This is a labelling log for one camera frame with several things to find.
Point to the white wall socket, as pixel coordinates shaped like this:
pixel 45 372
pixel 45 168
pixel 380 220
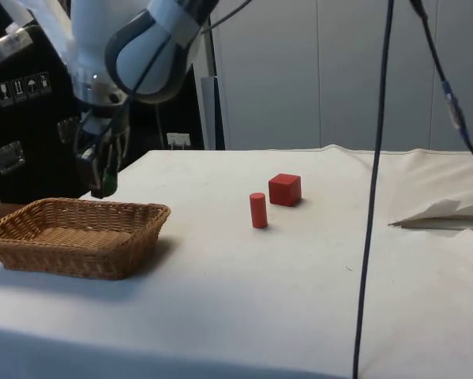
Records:
pixel 179 139

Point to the pale grey locker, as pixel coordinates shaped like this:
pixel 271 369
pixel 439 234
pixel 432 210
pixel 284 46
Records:
pixel 469 59
pixel 350 79
pixel 267 79

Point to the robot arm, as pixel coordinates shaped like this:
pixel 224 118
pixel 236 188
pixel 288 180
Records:
pixel 94 39

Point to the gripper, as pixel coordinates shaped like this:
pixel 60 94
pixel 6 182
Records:
pixel 87 152

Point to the red cube block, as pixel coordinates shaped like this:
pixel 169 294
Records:
pixel 284 191

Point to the wicker basket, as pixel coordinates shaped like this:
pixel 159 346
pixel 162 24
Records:
pixel 82 256

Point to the black cabinet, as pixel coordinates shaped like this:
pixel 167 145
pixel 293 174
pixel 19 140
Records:
pixel 31 114

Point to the green ball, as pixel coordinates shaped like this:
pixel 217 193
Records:
pixel 110 183

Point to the red cylinder block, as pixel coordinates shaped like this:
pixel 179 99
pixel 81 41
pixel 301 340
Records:
pixel 258 211

